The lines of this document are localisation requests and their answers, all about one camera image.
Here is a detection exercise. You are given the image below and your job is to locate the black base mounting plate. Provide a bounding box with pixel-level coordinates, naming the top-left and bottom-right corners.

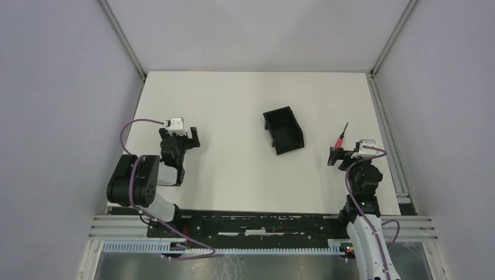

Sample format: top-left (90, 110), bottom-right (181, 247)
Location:
top-left (170, 209), bottom-right (348, 250)

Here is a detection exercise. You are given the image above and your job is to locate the white slotted cable duct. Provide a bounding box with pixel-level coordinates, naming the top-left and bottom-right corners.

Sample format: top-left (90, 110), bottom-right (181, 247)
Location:
top-left (102, 240), bottom-right (345, 256)

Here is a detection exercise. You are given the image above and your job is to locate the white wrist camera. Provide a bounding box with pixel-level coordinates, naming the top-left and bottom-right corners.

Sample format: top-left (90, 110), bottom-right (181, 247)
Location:
top-left (359, 139), bottom-right (378, 157)
top-left (165, 117), bottom-right (187, 136)

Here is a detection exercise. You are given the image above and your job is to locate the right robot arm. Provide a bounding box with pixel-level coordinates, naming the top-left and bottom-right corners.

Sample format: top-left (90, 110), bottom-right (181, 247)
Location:
top-left (327, 140), bottom-right (400, 279)

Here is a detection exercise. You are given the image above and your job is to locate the black plastic bin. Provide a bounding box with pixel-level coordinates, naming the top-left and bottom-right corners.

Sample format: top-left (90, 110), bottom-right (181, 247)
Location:
top-left (263, 106), bottom-right (305, 155)

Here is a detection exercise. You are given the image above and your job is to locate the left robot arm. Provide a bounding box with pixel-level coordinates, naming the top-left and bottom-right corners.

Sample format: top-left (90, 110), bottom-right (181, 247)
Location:
top-left (106, 127), bottom-right (200, 222)

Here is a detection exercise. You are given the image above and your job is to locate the red and black screwdriver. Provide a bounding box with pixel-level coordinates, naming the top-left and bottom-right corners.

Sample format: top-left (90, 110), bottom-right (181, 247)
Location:
top-left (334, 123), bottom-right (348, 148)

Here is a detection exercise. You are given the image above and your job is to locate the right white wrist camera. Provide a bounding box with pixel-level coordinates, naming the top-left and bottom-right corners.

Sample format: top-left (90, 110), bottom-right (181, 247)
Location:
top-left (359, 139), bottom-right (378, 157)

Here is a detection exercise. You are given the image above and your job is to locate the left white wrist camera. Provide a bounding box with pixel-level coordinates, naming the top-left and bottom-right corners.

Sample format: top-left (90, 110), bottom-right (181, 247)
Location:
top-left (165, 117), bottom-right (187, 136)

